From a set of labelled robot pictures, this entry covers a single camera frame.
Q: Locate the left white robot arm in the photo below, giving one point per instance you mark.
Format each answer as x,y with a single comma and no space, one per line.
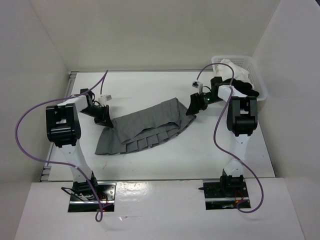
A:
64,130

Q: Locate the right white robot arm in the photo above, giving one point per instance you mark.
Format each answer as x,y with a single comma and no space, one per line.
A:
241,121

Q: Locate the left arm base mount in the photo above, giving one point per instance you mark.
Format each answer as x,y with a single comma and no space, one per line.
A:
81,203

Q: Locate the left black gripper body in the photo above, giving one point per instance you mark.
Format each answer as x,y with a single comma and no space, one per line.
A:
94,111

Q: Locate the white folded cloth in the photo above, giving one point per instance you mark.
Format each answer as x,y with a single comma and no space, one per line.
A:
226,69

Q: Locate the white plastic basket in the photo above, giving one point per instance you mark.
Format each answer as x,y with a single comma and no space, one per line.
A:
249,64

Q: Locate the grey pleated skirt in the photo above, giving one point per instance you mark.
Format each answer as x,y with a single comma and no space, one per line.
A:
144,129

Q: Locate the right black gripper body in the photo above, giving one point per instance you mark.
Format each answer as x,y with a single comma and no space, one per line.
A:
212,99

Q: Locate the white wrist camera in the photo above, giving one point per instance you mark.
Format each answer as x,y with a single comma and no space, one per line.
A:
199,85
103,99

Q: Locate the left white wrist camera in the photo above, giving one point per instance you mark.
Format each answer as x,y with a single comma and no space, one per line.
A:
103,99

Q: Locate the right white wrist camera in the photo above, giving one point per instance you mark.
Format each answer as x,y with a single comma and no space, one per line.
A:
199,85

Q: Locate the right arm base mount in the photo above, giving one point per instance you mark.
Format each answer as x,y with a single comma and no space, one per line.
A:
224,197

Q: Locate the black skirt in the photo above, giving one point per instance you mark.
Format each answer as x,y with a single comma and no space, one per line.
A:
244,88

